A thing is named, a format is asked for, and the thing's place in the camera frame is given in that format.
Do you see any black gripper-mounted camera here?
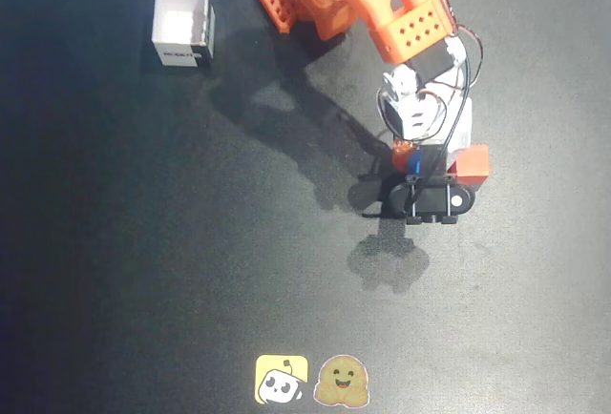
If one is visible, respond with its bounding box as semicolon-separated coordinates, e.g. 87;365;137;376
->
387;144;477;225

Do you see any red cube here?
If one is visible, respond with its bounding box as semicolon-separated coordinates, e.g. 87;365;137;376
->
453;143;491;182

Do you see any black table mat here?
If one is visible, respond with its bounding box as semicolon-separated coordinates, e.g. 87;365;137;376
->
0;0;611;414

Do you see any hugging face emoji sticker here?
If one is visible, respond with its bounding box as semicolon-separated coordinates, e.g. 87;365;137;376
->
312;354;371;408

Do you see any white cardboard box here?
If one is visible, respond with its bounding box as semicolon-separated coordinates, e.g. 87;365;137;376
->
151;0;217;69

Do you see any white cable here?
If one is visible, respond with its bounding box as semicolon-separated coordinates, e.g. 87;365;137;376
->
448;25;485;89

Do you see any yellow robot sticker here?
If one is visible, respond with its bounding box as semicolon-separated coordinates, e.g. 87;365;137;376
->
254;354;309;405

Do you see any grey looped cable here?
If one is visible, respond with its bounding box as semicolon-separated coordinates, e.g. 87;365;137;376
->
376;87;449;141

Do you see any black cable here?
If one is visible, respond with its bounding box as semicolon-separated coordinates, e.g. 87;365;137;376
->
403;51;472;215

